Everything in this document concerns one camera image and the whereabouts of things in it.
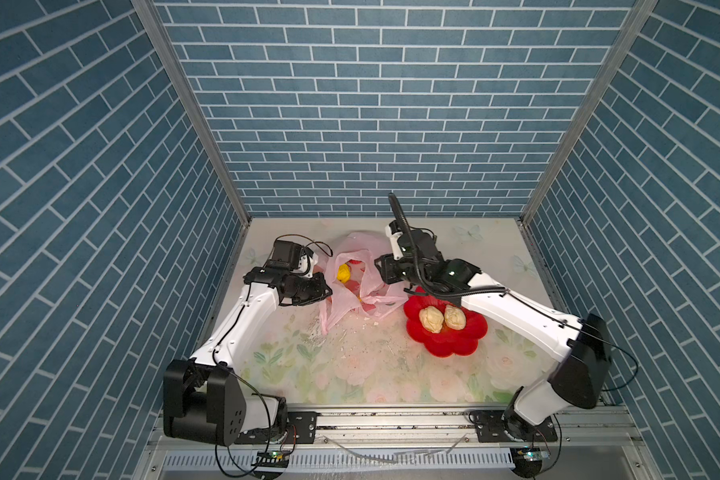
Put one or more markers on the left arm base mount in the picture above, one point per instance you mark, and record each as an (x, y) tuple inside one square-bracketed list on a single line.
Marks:
[(288, 427)]

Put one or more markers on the beige fake fruit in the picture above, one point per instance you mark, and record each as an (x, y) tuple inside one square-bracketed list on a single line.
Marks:
[(432, 319)]

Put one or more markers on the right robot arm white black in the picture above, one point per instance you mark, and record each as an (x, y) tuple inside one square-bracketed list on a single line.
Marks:
[(580, 347)]

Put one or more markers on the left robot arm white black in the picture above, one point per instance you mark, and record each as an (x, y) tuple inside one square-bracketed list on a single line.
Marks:
[(205, 398)]

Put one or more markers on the pale yellow fake pear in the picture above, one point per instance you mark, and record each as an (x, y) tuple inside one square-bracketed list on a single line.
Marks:
[(454, 318)]

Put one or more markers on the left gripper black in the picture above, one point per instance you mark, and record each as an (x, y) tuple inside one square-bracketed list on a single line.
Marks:
[(319, 290)]

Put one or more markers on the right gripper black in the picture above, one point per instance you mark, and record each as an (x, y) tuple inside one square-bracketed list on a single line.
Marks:
[(386, 270)]

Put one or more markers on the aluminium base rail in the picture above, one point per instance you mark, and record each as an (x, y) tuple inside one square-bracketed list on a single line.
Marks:
[(436, 441)]

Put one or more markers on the pink plastic bag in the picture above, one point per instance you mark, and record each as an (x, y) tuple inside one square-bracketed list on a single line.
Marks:
[(365, 294)]

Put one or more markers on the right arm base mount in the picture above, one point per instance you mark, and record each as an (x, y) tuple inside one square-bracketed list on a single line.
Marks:
[(492, 426)]

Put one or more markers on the yellow fake lemon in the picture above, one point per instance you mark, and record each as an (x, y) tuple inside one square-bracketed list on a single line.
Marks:
[(343, 274)]

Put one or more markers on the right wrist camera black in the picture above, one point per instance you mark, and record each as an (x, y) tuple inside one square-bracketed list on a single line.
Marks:
[(420, 240)]

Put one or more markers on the red flower-shaped plate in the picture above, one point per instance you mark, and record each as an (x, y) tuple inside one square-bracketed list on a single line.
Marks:
[(448, 342)]

